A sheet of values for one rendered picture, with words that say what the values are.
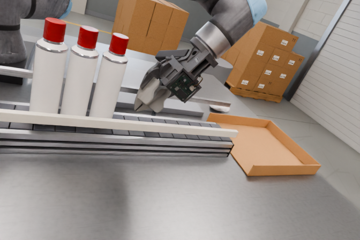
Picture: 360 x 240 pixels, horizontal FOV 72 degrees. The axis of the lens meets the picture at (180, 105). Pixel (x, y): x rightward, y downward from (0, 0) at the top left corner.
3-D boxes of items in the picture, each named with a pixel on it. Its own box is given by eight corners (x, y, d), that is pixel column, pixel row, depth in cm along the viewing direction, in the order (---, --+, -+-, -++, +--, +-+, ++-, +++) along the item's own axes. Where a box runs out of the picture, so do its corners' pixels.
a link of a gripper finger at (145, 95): (129, 114, 53) (160, 84, 52) (124, 100, 57) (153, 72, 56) (140, 121, 55) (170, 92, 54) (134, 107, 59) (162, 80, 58)
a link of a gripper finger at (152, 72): (136, 85, 55) (165, 58, 54) (135, 82, 56) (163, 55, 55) (150, 97, 58) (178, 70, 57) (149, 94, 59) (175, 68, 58)
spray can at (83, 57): (58, 125, 51) (75, 28, 42) (59, 112, 55) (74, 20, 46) (85, 127, 53) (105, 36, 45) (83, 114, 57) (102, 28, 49)
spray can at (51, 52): (26, 125, 48) (37, 20, 39) (29, 110, 52) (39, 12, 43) (56, 126, 50) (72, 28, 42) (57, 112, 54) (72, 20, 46)
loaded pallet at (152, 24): (171, 68, 404) (191, 14, 367) (121, 58, 364) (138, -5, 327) (151, 44, 497) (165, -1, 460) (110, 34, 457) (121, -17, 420)
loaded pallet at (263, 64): (229, 95, 389) (264, 23, 342) (205, 73, 453) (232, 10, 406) (279, 103, 448) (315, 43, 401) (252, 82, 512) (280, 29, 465)
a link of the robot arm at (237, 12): (241, -9, 57) (267, 17, 57) (205, 25, 59) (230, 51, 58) (245, -26, 50) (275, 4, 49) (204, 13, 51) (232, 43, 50)
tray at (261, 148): (247, 176, 67) (254, 165, 66) (205, 121, 88) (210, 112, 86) (314, 174, 82) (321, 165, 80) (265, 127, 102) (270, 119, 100)
